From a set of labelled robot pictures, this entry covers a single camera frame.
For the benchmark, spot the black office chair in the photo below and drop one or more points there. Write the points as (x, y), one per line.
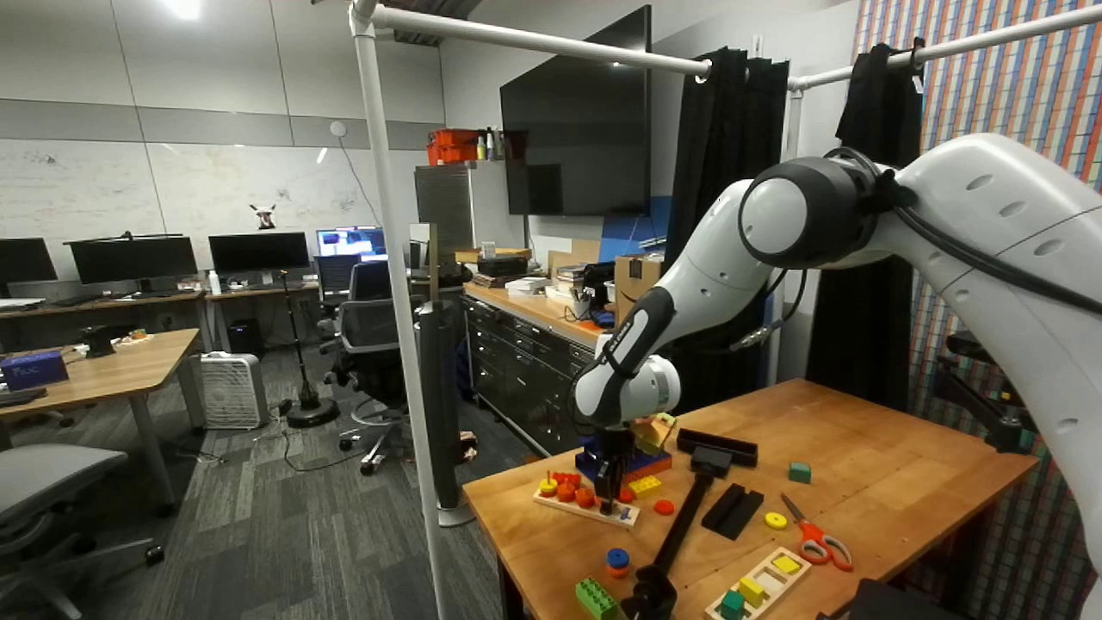
(369, 321)

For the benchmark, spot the long wooden desk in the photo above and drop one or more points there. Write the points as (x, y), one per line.
(116, 305)

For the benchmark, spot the white vertical frame pole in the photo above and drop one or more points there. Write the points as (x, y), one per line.
(396, 286)

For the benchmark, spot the grey office chair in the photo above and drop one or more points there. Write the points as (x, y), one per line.
(52, 478)

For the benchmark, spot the colourful toy block set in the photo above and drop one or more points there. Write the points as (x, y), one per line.
(745, 609)

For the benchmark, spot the green cube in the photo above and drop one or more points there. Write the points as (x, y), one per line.
(799, 474)

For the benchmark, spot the cardboard box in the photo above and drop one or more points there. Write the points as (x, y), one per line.
(640, 276)

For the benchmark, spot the orange storage box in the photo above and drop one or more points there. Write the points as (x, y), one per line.
(454, 146)

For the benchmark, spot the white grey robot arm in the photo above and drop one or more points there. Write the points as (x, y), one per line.
(987, 230)

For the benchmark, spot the yellow square block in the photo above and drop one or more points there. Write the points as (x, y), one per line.
(752, 591)
(788, 564)

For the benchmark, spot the round orange peg piece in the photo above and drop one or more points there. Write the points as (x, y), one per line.
(565, 485)
(588, 499)
(626, 494)

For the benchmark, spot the black rectangular block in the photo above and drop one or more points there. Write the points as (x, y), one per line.
(730, 510)

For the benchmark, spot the dark computer monitor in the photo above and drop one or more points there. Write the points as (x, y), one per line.
(261, 253)
(133, 259)
(25, 259)

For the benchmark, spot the green toy brick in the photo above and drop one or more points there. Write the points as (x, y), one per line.
(594, 602)

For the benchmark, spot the blue round disc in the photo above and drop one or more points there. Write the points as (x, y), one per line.
(619, 560)

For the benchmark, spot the yellow flat block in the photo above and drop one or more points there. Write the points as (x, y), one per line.
(647, 485)

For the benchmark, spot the wooden office desk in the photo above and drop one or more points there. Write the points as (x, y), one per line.
(116, 368)

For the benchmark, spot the black floor stand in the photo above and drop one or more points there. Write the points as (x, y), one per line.
(309, 404)

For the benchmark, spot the yellow wooden toy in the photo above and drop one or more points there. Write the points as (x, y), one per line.
(658, 431)

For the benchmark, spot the large wall television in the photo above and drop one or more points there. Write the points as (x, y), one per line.
(579, 127)

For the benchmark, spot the white horizontal frame pole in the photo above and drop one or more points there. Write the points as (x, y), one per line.
(539, 38)
(975, 38)

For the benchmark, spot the blue box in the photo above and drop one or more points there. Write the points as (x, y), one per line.
(34, 369)

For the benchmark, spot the yellow round peg piece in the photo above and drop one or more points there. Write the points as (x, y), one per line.
(550, 487)

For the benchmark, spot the white waste bin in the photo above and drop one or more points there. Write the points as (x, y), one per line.
(232, 391)

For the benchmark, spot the green square block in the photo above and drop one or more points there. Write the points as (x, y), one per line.
(730, 605)

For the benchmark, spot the small red piece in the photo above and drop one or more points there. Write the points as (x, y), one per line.
(664, 507)

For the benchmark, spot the dark drawer cabinet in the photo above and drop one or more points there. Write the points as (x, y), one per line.
(523, 368)

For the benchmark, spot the black pole with clamp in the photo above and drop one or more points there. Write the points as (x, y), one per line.
(675, 539)

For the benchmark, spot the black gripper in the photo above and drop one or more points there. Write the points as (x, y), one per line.
(614, 441)

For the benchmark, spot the black curtain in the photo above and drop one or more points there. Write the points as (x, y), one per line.
(878, 104)
(725, 150)

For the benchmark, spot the lit computer monitor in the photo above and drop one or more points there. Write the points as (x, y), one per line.
(349, 243)

